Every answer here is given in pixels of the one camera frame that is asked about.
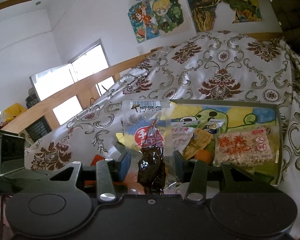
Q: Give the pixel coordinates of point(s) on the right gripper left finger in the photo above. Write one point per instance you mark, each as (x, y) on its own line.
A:
(67, 184)

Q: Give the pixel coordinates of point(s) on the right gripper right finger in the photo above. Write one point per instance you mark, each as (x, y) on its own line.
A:
(198, 173)

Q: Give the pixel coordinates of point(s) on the orange fruit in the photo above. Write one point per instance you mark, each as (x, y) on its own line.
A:
(205, 156)

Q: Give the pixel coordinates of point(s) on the gold foil snack packet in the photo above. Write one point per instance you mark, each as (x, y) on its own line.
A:
(199, 141)

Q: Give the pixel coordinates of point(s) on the white green bean snack pouch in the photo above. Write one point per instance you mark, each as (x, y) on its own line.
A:
(182, 132)

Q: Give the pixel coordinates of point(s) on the dark blue stick packet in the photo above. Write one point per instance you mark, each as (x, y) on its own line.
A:
(215, 126)

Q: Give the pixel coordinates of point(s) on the dried meat clear packet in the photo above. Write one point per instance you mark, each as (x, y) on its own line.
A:
(147, 134)

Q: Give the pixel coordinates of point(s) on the rice cracker red packet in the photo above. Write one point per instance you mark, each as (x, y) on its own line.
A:
(244, 148)

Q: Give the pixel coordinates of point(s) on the grey tray box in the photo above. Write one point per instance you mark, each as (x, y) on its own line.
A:
(269, 170)

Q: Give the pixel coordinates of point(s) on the frog painting tray liner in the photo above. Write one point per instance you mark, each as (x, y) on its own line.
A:
(147, 111)

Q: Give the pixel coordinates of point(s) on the window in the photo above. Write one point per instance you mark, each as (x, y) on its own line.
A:
(90, 61)

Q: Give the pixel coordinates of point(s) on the floral satin bedspread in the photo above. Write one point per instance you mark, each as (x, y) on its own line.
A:
(214, 66)

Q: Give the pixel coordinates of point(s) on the anime girl poster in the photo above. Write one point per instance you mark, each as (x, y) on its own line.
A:
(141, 17)

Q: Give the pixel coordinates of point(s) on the blond boy poster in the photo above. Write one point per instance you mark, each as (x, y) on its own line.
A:
(169, 16)

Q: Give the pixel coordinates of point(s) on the sunflower painting poster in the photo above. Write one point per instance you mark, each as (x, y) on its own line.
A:
(204, 12)

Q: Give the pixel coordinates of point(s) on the wooden bed frame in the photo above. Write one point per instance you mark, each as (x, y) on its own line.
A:
(84, 90)

